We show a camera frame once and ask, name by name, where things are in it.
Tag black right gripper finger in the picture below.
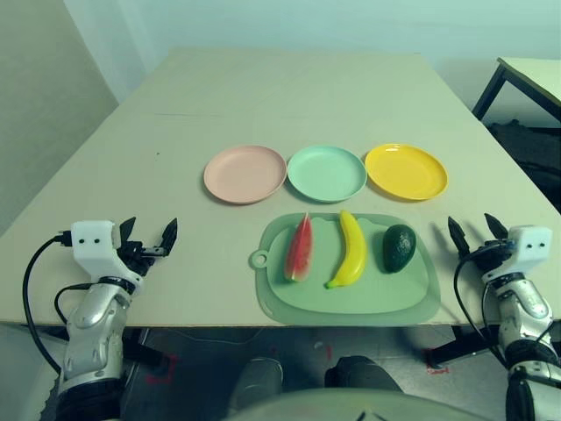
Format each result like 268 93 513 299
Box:
483 213 508 241
447 216 471 255

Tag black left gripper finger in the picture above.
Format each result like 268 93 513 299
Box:
159 218 179 256
119 216 137 243

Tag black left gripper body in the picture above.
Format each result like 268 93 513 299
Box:
116 239 162 277

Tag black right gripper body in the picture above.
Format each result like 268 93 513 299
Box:
464 240 514 273

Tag dark green avocado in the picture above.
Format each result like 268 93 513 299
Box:
383 224 417 275

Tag yellow banana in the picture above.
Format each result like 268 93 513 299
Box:
323 210 367 290

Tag red watermelon slice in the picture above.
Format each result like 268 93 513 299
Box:
283 211 315 284

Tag yellow plate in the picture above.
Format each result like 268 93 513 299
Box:
365 143 450 202

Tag black table leg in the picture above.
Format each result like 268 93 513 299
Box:
427 324 501 367
124 326 164 370

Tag pink plate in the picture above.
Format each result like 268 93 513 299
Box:
202 145 288 205

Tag red floor tape mark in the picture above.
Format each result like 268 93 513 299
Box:
146 354 179 385
424 348 451 376

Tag green cutting board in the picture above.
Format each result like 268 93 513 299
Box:
249 211 442 326

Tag mint green plate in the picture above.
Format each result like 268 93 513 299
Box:
287 146 367 203

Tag grey robot right leg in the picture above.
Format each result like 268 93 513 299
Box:
323 354 402 394

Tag grey robot torso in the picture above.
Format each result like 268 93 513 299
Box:
227 388 505 421

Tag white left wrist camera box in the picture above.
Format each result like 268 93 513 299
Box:
71 220 146 295

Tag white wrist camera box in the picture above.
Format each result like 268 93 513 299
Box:
508 225 552 277
71 220 146 295

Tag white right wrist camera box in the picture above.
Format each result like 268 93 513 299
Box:
508 225 552 277

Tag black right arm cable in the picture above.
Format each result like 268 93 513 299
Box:
453 245 512 369

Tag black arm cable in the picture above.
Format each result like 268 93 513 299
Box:
453 245 512 369
24 231 96 374

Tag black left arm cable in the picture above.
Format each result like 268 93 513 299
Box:
24 231 96 374

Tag beige side table black frame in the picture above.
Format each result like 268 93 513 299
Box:
472 55 561 128

